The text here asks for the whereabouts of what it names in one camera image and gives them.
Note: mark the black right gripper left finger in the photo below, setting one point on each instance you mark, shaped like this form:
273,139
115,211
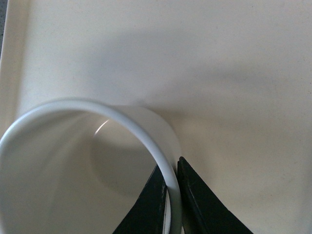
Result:
147,214

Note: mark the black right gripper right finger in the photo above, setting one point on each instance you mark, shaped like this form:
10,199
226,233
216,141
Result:
203,212

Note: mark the beige rectangular tray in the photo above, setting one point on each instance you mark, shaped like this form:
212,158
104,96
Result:
232,77

